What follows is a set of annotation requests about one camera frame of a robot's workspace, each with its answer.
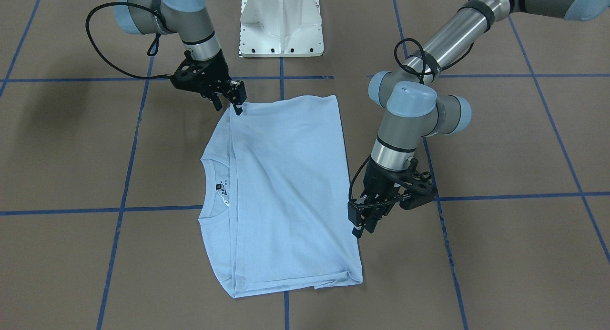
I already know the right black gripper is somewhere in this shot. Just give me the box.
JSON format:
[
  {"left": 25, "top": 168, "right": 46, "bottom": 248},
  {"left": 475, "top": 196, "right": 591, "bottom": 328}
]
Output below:
[{"left": 171, "top": 50, "right": 246, "bottom": 116}]

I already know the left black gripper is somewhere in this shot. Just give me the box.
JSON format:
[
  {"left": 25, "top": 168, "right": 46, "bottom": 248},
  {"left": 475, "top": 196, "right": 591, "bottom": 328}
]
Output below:
[{"left": 348, "top": 157, "right": 437, "bottom": 239}]

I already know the light blue t-shirt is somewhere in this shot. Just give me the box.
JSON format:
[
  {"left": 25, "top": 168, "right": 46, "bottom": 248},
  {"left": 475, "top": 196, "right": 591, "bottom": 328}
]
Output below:
[{"left": 198, "top": 95, "right": 363, "bottom": 298}]

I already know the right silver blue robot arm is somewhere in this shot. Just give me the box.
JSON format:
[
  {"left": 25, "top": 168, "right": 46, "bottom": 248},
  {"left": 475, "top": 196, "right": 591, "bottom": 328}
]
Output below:
[{"left": 107, "top": 0, "right": 246, "bottom": 115}]

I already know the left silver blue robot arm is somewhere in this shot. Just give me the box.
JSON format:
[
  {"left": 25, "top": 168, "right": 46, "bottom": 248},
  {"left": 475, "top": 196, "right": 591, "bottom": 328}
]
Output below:
[{"left": 421, "top": 10, "right": 609, "bottom": 250}]

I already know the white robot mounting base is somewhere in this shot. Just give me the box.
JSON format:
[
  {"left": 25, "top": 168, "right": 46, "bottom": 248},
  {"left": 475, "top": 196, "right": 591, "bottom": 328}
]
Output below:
[{"left": 238, "top": 0, "right": 325, "bottom": 58}]

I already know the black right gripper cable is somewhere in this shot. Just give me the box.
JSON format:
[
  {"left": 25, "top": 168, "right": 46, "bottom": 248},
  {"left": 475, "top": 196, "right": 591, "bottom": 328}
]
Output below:
[{"left": 85, "top": 1, "right": 173, "bottom": 80}]

